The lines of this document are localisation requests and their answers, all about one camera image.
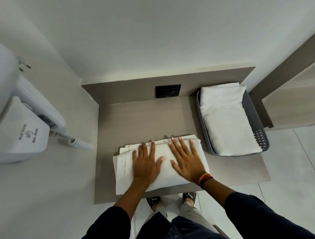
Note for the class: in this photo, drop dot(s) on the person's left hand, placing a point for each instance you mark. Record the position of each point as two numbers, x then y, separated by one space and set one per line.
145 168

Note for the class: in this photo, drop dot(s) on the person's right hand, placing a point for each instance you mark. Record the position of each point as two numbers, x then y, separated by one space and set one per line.
190 167

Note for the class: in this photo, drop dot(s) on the person's left little finger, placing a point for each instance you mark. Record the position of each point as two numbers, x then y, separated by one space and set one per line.
134 157

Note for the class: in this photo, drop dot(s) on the person's right middle finger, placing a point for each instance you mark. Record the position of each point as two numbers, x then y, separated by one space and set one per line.
178 147

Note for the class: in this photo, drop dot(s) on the person's left thumb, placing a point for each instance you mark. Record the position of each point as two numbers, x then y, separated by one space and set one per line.
160 163

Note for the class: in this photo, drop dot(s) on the person's right little finger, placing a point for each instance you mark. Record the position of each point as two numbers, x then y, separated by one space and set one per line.
194 149

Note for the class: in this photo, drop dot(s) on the person's right thumb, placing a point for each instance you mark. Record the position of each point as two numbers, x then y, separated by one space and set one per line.
176 167

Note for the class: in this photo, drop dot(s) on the person's left middle finger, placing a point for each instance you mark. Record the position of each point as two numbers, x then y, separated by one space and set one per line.
145 151

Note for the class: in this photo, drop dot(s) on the person's right forearm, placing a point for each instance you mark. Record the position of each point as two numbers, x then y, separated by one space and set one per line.
236 206

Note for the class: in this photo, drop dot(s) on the person's left forearm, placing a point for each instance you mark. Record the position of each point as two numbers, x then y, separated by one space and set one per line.
128 199

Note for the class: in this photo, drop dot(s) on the black right shoe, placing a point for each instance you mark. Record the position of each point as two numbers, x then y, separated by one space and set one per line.
190 197

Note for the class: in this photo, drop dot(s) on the black shoe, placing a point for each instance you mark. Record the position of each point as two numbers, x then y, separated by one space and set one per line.
153 202
190 197

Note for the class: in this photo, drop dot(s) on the black left shoe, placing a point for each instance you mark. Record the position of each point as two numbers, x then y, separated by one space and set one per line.
153 202

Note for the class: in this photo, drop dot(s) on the thick folded white towel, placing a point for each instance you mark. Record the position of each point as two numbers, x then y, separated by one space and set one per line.
227 120

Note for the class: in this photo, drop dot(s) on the light grey trousers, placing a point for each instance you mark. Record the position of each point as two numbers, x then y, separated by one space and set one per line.
194 215

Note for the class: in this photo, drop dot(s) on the dark navy shirt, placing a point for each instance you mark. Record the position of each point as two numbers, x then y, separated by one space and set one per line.
177 229

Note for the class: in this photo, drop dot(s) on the wooden desk back panel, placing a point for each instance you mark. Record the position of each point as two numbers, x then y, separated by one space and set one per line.
123 91

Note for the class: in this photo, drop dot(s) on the grey perforated plastic basket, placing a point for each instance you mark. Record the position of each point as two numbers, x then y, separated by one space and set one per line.
256 128

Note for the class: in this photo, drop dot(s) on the wooden side shelf unit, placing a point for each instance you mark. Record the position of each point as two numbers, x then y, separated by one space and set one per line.
288 98

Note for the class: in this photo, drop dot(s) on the black wall power socket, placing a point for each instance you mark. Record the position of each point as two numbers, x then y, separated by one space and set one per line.
168 91

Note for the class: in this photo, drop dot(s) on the white wall-mounted hair dryer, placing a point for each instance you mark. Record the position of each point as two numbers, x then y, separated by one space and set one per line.
22 123

